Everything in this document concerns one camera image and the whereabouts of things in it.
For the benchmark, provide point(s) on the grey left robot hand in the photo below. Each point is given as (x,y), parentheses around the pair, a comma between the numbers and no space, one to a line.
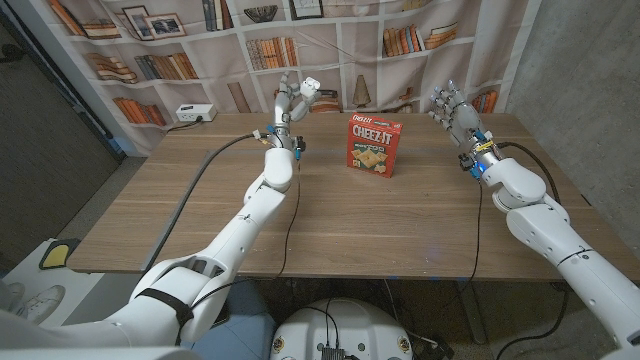
(285,117)

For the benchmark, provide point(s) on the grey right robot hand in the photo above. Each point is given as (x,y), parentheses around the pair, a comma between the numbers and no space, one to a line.
(465,125)

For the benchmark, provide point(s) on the white AirPods case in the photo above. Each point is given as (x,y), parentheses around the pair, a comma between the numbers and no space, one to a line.
(311,86)

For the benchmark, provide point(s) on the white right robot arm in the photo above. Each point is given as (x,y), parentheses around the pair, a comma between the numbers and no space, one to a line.
(550,230)

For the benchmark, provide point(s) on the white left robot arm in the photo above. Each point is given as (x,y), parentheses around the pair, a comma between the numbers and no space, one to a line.
(240,235)

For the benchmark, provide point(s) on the red Cheez-It box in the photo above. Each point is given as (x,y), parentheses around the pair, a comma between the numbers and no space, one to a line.
(374,147)

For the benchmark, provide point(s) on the grey torso connector box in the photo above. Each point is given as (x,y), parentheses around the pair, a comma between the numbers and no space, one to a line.
(332,353)

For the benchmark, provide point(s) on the printed bookshelf backdrop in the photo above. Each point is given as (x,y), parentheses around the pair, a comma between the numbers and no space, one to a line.
(225,75)

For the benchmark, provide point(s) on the white power strip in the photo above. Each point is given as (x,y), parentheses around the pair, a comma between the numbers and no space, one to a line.
(195,112)

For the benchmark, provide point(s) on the grey metal table leg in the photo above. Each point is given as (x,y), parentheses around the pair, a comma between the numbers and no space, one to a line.
(472,310)

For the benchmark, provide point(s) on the black flat power brick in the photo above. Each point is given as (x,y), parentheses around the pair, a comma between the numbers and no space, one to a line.
(223,315)

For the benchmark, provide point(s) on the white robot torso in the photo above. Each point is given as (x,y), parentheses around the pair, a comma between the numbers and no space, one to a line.
(345,325)

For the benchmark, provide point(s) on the black floor adapter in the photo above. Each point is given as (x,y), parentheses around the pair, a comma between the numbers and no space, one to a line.
(434,348)

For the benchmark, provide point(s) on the yellow and black foot pedal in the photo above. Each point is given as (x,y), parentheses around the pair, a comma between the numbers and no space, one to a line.
(56,255)

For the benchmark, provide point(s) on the white floor platform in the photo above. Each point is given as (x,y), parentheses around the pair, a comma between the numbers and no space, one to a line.
(85,295)

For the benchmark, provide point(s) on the white sneaker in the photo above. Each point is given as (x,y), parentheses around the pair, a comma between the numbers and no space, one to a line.
(11,296)
(42,302)

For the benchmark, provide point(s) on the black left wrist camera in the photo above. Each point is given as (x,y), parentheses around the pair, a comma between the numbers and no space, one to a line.
(300,145)

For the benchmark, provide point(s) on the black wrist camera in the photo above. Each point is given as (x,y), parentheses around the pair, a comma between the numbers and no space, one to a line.
(465,163)
(300,145)

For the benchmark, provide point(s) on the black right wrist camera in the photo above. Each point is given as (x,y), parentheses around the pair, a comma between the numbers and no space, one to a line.
(465,163)

